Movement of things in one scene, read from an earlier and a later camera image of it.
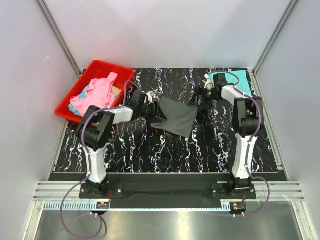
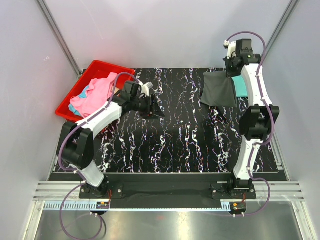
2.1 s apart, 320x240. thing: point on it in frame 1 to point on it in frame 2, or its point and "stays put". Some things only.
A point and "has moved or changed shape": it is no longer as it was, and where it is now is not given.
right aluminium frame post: x=275 y=35 stays put
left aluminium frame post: x=78 y=70 stays put
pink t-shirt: x=101 y=94 stays put
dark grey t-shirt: x=180 y=117 has moved or changed shape
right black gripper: x=200 y=91 to x=229 y=74
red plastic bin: x=97 y=70 stays put
